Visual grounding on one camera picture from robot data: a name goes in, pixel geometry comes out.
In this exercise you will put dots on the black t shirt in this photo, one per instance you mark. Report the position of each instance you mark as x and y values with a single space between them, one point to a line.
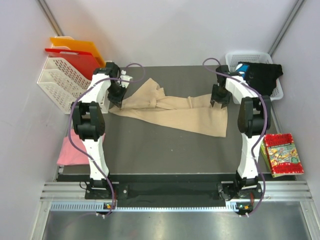
260 76

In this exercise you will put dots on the colourful picture book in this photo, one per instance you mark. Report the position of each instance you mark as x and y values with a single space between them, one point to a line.
281 155

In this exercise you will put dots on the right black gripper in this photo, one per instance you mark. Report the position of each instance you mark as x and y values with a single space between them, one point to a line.
214 98

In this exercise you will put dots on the beige t shirt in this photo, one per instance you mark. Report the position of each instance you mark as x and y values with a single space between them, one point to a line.
192 114

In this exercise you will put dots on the white mesh laundry basket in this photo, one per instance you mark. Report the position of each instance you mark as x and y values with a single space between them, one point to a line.
250 56

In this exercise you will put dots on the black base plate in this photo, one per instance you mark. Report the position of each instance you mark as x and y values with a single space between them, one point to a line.
147 190

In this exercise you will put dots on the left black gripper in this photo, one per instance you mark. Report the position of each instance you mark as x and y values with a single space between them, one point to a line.
117 101

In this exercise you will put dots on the white perforated file organizer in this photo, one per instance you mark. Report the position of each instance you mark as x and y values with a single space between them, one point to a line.
62 82

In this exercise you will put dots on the white slotted cable duct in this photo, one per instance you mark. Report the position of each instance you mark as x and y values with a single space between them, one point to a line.
83 206

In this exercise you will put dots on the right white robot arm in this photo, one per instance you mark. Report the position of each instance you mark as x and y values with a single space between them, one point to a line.
253 121

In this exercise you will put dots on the orange plastic folder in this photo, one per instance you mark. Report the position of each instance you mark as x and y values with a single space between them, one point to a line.
79 45

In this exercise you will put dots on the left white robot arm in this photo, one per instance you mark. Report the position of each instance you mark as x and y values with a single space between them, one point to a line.
87 121

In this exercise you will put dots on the pink folded t shirt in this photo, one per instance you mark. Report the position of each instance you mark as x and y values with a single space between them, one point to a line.
69 156

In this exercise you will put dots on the red plastic folder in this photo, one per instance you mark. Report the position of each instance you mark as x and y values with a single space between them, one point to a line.
83 61

